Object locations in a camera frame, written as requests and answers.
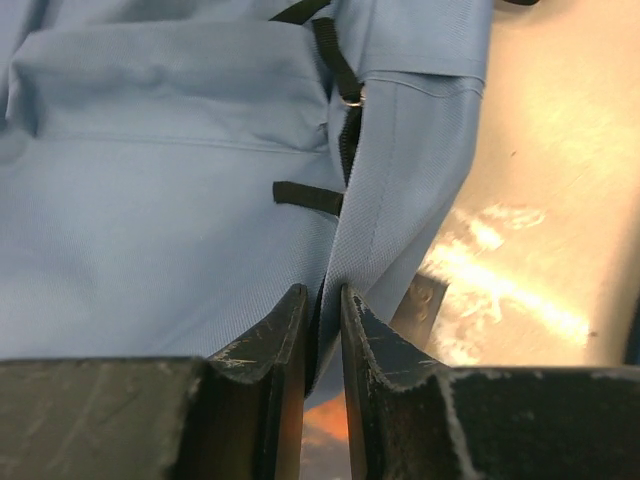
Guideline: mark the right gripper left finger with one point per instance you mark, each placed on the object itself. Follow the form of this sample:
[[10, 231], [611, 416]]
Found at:
[[235, 415]]

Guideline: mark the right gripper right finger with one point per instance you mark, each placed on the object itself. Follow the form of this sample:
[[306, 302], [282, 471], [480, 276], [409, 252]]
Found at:
[[413, 417]]

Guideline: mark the blue student backpack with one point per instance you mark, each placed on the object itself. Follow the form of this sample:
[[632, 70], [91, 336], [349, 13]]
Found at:
[[170, 168]]

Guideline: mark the dark tale book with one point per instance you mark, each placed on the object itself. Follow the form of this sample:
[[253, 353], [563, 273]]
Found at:
[[415, 316]]

